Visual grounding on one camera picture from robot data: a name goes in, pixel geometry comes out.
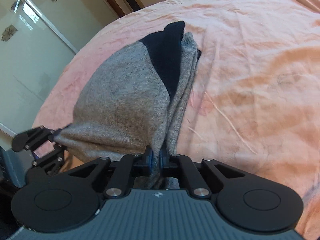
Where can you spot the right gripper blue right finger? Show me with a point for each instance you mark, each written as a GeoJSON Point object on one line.
{"type": "Point", "coordinates": [167, 161]}

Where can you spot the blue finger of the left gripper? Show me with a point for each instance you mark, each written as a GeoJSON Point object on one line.
{"type": "Point", "coordinates": [59, 130]}

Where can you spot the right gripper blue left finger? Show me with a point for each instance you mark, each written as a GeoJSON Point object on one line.
{"type": "Point", "coordinates": [143, 162]}

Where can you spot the grey and navy knit sweater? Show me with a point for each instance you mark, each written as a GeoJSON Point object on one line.
{"type": "Point", "coordinates": [136, 98]}

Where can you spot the pink bed sheet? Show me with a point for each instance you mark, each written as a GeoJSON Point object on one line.
{"type": "Point", "coordinates": [254, 103]}

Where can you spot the glass sliding wardrobe door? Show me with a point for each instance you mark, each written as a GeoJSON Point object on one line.
{"type": "Point", "coordinates": [38, 39]}

